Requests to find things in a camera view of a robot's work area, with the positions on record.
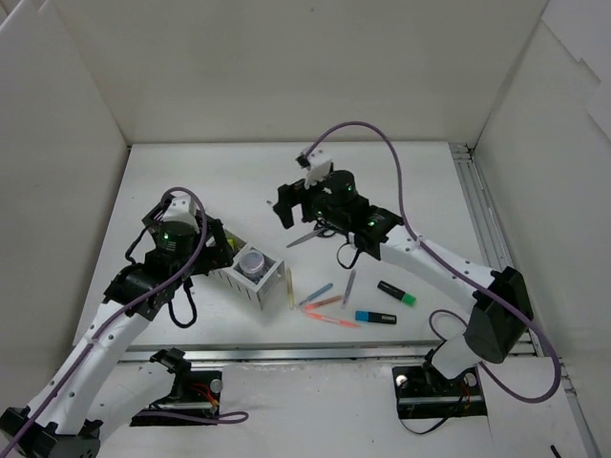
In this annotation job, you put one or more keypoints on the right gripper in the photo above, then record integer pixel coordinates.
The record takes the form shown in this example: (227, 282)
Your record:
(292, 201)

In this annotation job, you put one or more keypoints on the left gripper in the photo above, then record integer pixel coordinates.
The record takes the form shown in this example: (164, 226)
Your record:
(220, 243)

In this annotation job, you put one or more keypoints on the clear jar of paper clips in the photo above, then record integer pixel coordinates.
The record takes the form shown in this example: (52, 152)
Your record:
(252, 265)

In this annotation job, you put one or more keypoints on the blue pen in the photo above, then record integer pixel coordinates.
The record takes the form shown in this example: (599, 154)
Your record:
(317, 293)

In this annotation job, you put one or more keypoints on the purple pen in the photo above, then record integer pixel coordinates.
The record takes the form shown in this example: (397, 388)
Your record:
(350, 283)

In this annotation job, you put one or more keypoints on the orange brown pen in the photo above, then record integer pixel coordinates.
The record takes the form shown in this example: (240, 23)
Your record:
(315, 305)

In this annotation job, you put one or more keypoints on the neon orange pen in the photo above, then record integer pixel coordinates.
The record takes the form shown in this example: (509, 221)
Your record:
(331, 320)

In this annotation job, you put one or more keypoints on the blue highlighter marker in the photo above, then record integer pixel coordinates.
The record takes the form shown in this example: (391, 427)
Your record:
(374, 317)

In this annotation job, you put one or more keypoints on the green highlighter marker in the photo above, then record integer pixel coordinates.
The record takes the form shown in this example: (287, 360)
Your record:
(396, 293)

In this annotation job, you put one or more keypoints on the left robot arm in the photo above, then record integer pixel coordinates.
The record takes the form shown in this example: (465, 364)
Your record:
(76, 412)

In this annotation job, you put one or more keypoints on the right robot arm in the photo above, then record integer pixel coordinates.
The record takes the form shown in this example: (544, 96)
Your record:
(490, 297)

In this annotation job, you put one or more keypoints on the yellow pen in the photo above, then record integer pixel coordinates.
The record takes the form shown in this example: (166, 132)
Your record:
(290, 288)

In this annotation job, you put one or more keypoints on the white slotted desk organizer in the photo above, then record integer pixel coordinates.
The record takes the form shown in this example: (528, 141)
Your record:
(255, 293)

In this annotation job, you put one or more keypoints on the black handled scissors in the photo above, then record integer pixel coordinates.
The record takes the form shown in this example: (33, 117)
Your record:
(320, 231)

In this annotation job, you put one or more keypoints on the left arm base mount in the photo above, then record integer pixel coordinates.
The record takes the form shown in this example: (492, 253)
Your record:
(196, 392)

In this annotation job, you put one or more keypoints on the aluminium rail front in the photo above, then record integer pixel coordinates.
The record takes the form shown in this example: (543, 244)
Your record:
(311, 352)

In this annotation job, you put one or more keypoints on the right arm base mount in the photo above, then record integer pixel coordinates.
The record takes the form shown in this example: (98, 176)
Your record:
(426, 402)

